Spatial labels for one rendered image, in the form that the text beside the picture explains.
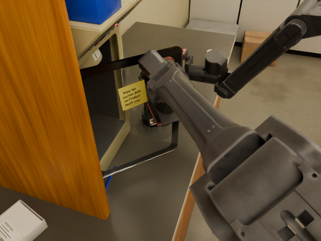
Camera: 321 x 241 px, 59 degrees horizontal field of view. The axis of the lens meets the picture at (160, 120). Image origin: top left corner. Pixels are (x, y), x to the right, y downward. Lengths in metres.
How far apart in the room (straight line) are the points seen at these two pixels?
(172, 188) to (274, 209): 0.76
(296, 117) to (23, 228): 2.52
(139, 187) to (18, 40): 0.60
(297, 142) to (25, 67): 0.51
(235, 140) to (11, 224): 0.79
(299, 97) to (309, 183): 3.01
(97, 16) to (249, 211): 0.46
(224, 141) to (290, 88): 3.07
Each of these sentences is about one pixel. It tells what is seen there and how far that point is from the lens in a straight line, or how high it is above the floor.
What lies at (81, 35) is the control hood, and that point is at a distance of 0.60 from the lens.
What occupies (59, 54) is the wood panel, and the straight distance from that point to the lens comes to 0.54.
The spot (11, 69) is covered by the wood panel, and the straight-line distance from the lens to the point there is 0.65.
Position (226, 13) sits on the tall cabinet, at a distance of 3.81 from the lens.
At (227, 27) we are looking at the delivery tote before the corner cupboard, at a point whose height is 0.33.
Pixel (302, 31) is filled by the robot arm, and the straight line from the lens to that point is 0.66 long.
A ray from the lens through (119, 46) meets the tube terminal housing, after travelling 0.94.
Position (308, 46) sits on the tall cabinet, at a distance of 3.96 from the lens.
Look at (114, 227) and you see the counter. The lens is 0.91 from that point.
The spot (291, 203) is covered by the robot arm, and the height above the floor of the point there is 1.55.
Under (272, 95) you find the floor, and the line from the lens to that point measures 3.15.
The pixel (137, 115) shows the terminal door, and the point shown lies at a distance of 0.83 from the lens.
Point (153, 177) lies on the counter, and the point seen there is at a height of 0.94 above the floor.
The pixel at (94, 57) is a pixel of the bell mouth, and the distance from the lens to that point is 0.85.
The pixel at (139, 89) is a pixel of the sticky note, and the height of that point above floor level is 1.29.
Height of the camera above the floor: 1.74
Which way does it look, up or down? 41 degrees down
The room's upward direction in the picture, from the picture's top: straight up
